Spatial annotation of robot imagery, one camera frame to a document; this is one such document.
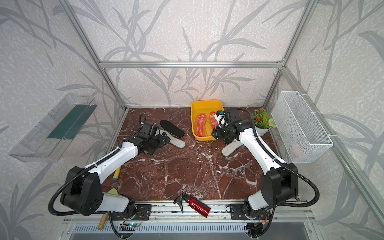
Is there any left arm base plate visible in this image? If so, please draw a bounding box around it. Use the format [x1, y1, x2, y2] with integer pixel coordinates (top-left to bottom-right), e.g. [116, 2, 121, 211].
[113, 204, 152, 221]

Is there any black insole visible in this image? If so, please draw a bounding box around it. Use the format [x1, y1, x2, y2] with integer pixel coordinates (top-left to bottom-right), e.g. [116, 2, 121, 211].
[225, 138, 233, 145]
[160, 120, 185, 139]

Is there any grey felt insole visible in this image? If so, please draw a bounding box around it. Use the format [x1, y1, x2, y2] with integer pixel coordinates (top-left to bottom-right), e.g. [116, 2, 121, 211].
[160, 130, 186, 149]
[222, 141, 244, 157]

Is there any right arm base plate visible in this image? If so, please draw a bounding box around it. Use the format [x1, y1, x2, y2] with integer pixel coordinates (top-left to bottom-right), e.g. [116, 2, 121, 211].
[226, 204, 270, 222]

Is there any potted plant white pot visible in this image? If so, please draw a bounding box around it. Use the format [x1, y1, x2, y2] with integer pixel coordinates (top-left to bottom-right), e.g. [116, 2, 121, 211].
[254, 108, 277, 137]

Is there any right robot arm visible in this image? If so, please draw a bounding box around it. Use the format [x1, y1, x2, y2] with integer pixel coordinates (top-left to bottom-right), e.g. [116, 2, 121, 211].
[212, 109, 320, 217]

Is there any white wire mesh basket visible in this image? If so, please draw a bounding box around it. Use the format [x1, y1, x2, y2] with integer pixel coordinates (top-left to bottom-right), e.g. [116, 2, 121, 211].
[272, 91, 333, 164]

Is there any red spray bottle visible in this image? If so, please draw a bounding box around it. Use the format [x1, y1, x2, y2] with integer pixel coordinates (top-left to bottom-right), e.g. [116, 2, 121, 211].
[173, 192, 211, 218]

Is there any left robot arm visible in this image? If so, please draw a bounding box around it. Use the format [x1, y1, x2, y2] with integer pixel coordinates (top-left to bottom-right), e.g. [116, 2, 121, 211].
[48, 123, 171, 216]

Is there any clear plastic wall shelf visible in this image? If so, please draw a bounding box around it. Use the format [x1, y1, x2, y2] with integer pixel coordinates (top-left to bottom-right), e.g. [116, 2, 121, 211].
[9, 94, 98, 163]

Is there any black insole left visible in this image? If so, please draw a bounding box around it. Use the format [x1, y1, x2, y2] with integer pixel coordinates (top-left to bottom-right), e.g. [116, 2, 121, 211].
[160, 120, 185, 139]

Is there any black insole right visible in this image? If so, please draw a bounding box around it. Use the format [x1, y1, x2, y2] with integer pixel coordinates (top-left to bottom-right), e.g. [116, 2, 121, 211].
[225, 138, 233, 145]

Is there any green insole piece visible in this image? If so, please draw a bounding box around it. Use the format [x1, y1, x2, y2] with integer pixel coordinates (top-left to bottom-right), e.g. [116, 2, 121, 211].
[108, 188, 118, 195]

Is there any red patterned insole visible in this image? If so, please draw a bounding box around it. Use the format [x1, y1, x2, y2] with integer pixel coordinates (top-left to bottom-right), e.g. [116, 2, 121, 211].
[210, 112, 219, 130]
[196, 113, 206, 137]

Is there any wooden handle tool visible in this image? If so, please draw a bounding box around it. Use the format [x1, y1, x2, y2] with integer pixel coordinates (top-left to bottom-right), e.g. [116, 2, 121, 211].
[97, 213, 109, 231]

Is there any yellow scraper tool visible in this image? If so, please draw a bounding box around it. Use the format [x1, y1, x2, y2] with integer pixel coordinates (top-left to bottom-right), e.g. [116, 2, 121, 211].
[113, 167, 121, 181]

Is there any yellow plastic storage box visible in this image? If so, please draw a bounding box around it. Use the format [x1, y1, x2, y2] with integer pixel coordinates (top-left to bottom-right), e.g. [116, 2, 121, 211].
[191, 100, 224, 142]

